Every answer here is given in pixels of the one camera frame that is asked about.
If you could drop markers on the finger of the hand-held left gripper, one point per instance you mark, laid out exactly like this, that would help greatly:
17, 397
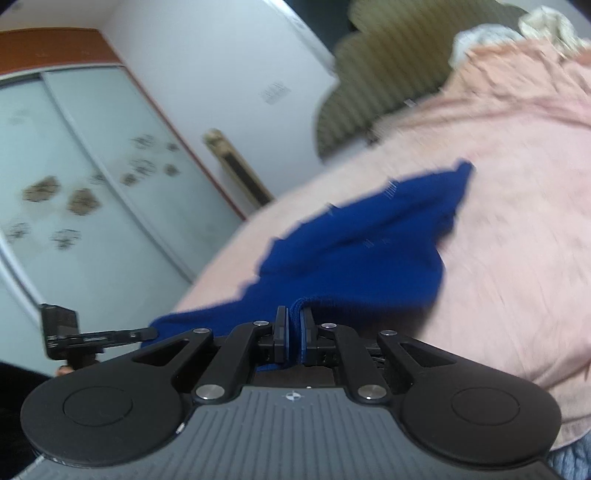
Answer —
115, 336

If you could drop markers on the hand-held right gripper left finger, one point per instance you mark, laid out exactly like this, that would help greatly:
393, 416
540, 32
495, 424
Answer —
282, 334

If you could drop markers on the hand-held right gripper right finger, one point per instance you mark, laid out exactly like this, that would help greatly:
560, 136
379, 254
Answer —
304, 334

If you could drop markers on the blue beaded sweater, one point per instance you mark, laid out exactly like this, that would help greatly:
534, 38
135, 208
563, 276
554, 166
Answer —
360, 249

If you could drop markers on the glass door wardrobe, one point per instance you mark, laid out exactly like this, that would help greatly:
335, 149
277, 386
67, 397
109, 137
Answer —
92, 184

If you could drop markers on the gold tower fan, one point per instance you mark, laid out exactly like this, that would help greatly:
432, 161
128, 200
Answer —
240, 170

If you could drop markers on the pink bed sheet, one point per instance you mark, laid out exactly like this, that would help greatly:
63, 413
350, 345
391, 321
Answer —
485, 277

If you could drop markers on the olive padded headboard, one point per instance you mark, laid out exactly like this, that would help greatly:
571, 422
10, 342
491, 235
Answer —
383, 69

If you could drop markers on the grey blue cloth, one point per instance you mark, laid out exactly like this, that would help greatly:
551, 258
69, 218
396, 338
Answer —
572, 464

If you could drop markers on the peach blanket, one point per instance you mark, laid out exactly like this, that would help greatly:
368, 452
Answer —
521, 92

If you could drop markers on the white quilt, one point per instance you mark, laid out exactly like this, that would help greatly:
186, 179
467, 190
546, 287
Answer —
485, 39

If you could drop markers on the cream quilt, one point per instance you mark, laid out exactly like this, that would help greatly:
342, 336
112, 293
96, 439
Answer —
549, 27

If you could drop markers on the white wall socket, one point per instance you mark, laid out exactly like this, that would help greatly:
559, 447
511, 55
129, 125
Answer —
280, 88
268, 95

